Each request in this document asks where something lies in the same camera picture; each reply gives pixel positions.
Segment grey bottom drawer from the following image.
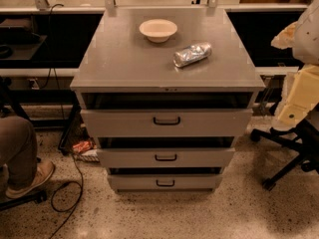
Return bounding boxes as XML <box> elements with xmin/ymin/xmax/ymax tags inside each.
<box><xmin>108</xmin><ymin>174</ymin><xmax>222</xmax><ymax>191</ymax></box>

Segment grey drawer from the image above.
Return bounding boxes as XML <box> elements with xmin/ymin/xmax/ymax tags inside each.
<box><xmin>97</xmin><ymin>148</ymin><xmax>234</xmax><ymax>168</ymax></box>
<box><xmin>108</xmin><ymin>174</ymin><xmax>222</xmax><ymax>191</ymax></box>
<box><xmin>81</xmin><ymin>109</ymin><xmax>252</xmax><ymax>137</ymax></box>

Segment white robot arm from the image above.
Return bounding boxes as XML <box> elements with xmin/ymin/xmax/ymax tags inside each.
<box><xmin>271</xmin><ymin>0</ymin><xmax>319</xmax><ymax>130</ymax></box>

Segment grey metal drawer cabinet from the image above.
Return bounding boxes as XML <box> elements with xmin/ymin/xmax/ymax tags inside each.
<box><xmin>71</xmin><ymin>7</ymin><xmax>264</xmax><ymax>178</ymax></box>

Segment grey top drawer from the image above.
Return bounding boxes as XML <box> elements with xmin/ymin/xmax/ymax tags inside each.
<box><xmin>81</xmin><ymin>109</ymin><xmax>252</xmax><ymax>137</ymax></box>

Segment grey middle drawer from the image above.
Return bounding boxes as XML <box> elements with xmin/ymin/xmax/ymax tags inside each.
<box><xmin>97</xmin><ymin>148</ymin><xmax>234</xmax><ymax>168</ymax></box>

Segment crushed silver can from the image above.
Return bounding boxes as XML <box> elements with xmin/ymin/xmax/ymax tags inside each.
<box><xmin>173</xmin><ymin>42</ymin><xmax>212</xmax><ymax>68</ymax></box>

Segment white paper bowl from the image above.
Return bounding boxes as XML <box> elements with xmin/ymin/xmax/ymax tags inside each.
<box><xmin>139</xmin><ymin>19</ymin><xmax>177</xmax><ymax>43</ymax></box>

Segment orange snack packet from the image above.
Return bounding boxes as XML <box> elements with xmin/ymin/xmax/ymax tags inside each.
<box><xmin>73</xmin><ymin>140</ymin><xmax>93</xmax><ymax>154</ymax></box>

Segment tan shoe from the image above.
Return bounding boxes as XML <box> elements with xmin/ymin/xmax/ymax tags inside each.
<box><xmin>5</xmin><ymin>160</ymin><xmax>55</xmax><ymax>199</ymax></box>

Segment person leg brown trousers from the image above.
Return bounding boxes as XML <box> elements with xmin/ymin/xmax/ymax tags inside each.
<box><xmin>0</xmin><ymin>117</ymin><xmax>37</xmax><ymax>190</ymax></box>

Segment black office chair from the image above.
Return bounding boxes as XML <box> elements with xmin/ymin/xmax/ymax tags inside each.
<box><xmin>250</xmin><ymin>119</ymin><xmax>319</xmax><ymax>191</ymax></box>

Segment black chair base left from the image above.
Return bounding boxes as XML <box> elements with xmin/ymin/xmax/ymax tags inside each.
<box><xmin>0</xmin><ymin>190</ymin><xmax>47</xmax><ymax>211</ymax></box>

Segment black floor cable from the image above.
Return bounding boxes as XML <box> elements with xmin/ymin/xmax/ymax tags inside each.
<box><xmin>39</xmin><ymin>3</ymin><xmax>85</xmax><ymax>239</ymax></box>

